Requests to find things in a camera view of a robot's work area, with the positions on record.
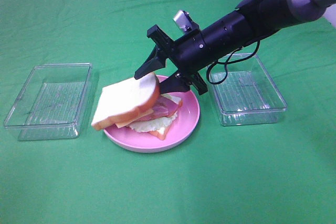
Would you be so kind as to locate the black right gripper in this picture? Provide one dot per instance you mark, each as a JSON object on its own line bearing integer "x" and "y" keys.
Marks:
{"x": 196, "y": 50}

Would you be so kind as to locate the bacon strip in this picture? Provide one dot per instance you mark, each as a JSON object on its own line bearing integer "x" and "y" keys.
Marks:
{"x": 157, "y": 111}
{"x": 173, "y": 103}

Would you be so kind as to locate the green lettuce leaf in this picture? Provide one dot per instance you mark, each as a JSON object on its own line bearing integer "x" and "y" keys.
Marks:
{"x": 142, "y": 126}

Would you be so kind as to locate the bread slice with crust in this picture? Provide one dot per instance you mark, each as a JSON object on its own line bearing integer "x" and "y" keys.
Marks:
{"x": 125, "y": 100}

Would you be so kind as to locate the yellow cheese slice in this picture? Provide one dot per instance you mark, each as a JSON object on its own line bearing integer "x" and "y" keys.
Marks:
{"x": 127, "y": 122}

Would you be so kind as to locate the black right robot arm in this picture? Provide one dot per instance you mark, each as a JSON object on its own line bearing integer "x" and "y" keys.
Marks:
{"x": 273, "y": 15}

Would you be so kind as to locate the pink plate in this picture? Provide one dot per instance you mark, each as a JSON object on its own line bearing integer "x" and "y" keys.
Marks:
{"x": 180, "y": 129}

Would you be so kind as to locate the clear right plastic tray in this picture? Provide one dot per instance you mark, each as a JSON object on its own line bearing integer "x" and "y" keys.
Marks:
{"x": 247, "y": 95}

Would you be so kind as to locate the clear plastic tray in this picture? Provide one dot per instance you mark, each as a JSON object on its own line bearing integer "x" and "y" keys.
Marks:
{"x": 52, "y": 103}
{"x": 247, "y": 95}

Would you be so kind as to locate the clear left plastic tray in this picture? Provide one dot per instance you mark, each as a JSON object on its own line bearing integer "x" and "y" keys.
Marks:
{"x": 52, "y": 103}

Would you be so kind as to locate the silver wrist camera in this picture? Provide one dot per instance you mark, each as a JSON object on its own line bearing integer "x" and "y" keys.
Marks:
{"x": 184, "y": 22}

